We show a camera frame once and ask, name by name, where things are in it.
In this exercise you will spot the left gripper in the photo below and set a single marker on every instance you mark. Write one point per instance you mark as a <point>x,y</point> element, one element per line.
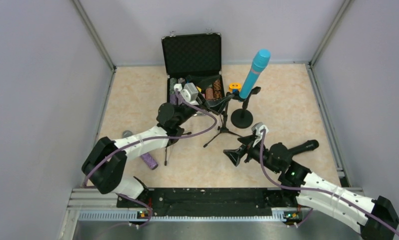
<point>204,102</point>

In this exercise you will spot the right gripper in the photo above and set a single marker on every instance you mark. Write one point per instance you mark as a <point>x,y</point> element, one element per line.
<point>247,151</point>

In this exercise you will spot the black tripod stand with clip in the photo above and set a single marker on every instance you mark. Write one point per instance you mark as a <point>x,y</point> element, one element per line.
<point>223,128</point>

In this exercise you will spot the black shock mount tripod stand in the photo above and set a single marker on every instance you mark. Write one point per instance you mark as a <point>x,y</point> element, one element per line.
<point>167,150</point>

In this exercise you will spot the blue microphone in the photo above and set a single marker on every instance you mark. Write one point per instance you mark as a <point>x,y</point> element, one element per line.
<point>259,63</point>

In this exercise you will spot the purple glitter microphone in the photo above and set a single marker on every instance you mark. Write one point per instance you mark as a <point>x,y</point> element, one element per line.
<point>147,158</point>

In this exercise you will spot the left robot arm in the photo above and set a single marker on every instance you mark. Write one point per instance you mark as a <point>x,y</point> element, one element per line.
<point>105,164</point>

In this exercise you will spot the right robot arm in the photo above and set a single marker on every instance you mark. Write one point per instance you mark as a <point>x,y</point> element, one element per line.
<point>372,219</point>

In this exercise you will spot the black round base stand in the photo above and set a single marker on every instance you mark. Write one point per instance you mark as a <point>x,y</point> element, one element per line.
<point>242,118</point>

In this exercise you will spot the yellow and blue toy block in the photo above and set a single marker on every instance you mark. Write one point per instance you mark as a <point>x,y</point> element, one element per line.
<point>234,87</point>

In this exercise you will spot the black microphone orange tip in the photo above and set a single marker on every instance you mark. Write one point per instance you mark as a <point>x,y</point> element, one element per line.
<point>307,146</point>

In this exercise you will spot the black poker chip case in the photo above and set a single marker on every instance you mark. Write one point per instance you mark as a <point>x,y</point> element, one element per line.
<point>193,54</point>

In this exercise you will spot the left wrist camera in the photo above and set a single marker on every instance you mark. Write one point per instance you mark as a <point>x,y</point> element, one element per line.
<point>187,93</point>

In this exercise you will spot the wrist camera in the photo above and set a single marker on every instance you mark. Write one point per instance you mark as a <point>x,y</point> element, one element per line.
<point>259,130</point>
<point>187,93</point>

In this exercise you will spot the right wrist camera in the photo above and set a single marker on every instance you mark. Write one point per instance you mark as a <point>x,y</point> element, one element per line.
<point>259,130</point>

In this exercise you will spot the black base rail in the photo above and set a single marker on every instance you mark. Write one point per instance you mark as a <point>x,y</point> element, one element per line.
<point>192,205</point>

